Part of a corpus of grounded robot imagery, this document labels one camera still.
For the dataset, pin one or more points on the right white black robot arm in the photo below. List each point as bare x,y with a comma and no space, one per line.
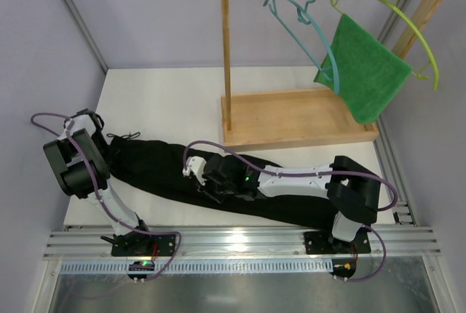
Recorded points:
341,197

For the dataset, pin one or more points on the grey slotted cable duct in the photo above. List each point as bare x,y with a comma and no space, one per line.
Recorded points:
210,266

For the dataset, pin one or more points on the aluminium mounting rail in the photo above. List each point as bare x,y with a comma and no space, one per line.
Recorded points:
236,242

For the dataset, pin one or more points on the wooden clothes rack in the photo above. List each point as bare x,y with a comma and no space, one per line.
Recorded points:
309,117

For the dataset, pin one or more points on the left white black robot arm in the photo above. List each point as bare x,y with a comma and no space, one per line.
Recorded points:
77,162

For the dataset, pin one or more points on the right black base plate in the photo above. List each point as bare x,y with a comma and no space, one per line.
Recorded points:
321,242

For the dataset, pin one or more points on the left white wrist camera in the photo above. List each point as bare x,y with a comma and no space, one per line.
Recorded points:
195,165

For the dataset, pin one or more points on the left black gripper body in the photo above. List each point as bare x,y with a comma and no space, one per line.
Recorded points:
94,117

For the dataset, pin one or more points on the lime green plastic hanger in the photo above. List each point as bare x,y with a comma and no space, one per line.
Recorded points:
411,26

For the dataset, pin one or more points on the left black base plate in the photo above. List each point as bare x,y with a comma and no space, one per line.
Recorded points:
160,244

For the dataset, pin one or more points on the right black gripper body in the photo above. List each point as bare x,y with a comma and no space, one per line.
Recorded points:
207,176

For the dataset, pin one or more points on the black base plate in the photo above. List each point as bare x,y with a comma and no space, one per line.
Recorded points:
160,244
321,242

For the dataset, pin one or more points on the green microfibre cloth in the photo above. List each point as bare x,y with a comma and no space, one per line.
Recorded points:
370,75

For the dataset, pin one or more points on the black trousers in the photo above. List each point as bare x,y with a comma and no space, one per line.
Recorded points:
156,167

